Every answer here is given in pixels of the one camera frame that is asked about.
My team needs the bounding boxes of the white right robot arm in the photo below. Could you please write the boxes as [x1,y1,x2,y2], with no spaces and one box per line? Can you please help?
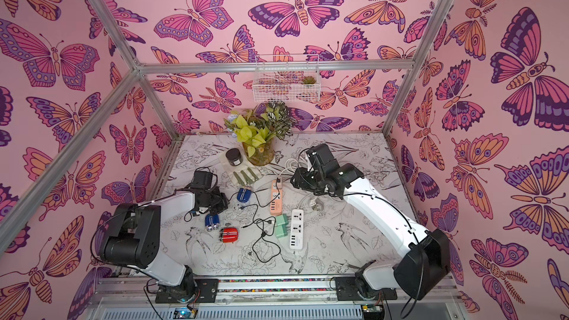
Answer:
[290,144,450,301]

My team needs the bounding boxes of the potted green artificial plant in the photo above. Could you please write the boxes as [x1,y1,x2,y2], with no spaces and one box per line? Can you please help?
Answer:
[225,101,296,166]

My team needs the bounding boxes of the white power plug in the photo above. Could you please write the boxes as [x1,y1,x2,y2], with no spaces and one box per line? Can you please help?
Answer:
[309,198,324,212]

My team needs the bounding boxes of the small plant in basket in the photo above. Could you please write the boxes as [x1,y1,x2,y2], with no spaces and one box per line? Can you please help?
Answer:
[302,76,317,85]

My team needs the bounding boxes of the white wire wall basket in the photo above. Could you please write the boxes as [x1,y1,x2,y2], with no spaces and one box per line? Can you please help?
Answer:
[251,53,322,104]

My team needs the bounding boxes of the green power adapter cube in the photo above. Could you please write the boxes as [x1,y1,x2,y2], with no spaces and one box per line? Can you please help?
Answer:
[274,214,288,239]

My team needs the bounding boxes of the pink power strip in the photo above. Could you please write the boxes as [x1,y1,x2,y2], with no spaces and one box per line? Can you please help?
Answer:
[269,178,284,216]

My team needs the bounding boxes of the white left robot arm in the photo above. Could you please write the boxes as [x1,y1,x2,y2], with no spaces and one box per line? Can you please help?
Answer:
[95,168,228,303]

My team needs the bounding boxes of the small black jar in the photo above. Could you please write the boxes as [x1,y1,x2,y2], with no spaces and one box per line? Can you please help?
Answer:
[225,148,243,167]

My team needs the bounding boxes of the white coiled power cord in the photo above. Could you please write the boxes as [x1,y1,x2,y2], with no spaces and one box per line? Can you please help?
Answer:
[278,154,321,179]

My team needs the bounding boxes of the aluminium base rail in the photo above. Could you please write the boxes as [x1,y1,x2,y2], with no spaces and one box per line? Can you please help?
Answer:
[82,275,469,319]

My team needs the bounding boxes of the white power strip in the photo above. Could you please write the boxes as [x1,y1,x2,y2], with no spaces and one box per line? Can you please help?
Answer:
[289,209,305,250]

